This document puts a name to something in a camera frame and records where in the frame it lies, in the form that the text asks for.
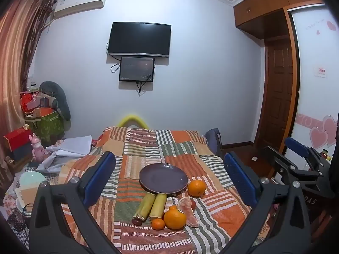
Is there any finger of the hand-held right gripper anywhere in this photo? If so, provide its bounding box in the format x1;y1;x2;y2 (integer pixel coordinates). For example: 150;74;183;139
285;137;331;168
262;145;331;186

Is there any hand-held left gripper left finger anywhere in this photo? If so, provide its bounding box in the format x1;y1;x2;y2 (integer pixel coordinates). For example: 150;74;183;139
29;151;117;254

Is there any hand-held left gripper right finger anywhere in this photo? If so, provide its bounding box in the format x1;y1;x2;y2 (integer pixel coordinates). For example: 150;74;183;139
224;151;311;254

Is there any peeled pomelo segment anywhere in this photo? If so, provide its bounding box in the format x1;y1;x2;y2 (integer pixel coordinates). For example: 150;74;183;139
176;197;200;228

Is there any purple plate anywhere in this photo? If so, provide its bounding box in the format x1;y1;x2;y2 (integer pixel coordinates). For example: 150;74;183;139
139;163;189;193

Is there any orange with sticker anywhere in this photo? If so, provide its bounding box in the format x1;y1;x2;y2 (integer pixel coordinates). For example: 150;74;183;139
163;208;187;231

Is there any white cloth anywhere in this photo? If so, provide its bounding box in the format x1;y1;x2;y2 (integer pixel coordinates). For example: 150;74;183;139
37;135;93;174

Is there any blue grey backpack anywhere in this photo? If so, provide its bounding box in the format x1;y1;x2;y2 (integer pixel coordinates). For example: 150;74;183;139
204;128;223;156

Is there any striped patchwork blanket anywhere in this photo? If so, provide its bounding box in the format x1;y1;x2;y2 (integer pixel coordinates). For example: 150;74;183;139
57;126;268;249

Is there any brown wooden door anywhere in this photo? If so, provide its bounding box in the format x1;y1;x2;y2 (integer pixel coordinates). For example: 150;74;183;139
254;38;294;151

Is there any yellow foam tube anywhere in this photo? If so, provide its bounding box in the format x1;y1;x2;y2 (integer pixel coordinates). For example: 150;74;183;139
117;114;150;130

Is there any pale green bowl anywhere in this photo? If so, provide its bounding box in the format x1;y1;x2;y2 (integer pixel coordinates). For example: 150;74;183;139
19;171;46;195

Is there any pink plush rabbit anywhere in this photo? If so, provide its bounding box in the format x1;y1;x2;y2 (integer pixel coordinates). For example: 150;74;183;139
29;133;49;162

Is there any green patterned box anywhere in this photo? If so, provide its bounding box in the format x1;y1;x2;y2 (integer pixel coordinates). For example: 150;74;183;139
25;110;65;142

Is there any wooden wardrobe with hearts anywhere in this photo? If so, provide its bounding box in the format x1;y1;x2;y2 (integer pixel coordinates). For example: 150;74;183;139
233;0;339;164

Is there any grey plush toy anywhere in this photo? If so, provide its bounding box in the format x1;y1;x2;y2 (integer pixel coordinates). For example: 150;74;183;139
39;81;71;121

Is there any red gift box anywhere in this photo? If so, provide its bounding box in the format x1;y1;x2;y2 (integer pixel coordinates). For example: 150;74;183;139
4;128;32;149

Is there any red bag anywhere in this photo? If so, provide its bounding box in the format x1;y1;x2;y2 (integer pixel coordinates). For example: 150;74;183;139
21;92;40;112

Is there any small black monitor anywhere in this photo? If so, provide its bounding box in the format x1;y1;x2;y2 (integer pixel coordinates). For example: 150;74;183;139
119;56;155;82

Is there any brown striped curtain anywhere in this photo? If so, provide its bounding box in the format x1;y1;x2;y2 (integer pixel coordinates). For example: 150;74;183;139
0;0;56;149

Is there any white air conditioner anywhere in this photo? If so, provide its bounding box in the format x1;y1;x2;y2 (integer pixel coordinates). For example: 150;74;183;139
53;0;108;19

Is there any black monitor cable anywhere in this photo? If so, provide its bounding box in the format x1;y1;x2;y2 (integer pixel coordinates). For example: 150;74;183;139
136;81;147;97

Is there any black wall television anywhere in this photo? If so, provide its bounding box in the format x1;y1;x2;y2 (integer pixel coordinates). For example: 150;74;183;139
107;22;172;58

